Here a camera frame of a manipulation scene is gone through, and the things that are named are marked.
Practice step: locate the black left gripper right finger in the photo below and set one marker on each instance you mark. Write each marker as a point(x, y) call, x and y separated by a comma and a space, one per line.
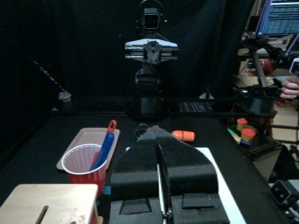
point(187, 172)

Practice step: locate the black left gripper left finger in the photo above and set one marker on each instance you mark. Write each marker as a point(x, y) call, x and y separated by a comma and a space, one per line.
point(133, 175)

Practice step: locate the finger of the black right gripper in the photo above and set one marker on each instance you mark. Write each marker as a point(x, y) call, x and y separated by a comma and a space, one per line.
point(156, 52)
point(148, 52)

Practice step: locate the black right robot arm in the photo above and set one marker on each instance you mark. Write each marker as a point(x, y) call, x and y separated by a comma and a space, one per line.
point(147, 87)

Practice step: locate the white cutting board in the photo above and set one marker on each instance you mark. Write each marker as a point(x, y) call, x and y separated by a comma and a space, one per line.
point(225, 186)

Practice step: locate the person's hand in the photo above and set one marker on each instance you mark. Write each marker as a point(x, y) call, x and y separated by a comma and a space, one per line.
point(290, 87)

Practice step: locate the orange toy cylinder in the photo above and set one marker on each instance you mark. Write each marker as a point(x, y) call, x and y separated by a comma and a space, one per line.
point(183, 136)

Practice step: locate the red plastic cup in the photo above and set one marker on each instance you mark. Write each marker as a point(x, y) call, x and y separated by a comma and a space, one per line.
point(79, 163)

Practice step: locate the green blue toy stick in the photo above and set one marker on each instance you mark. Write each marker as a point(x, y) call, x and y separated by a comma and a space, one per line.
point(235, 137)

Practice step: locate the wooden tray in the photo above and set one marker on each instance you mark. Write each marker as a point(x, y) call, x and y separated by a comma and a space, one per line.
point(87, 135)

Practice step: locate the yellow peg orange cap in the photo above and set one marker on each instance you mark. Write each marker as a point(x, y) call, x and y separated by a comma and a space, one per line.
point(242, 124)
point(248, 135)

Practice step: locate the red wooden box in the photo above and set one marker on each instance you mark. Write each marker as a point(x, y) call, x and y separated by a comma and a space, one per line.
point(51, 204)

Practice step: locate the computer monitor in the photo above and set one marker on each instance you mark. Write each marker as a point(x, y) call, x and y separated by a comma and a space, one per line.
point(280, 17)

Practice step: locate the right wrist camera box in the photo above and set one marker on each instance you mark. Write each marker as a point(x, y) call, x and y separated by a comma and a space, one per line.
point(151, 19)

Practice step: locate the metal frame bracket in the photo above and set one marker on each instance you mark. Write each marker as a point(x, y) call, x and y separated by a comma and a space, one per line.
point(64, 96)

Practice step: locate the grey camera box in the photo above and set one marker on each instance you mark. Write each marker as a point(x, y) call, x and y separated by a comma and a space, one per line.
point(283, 191)

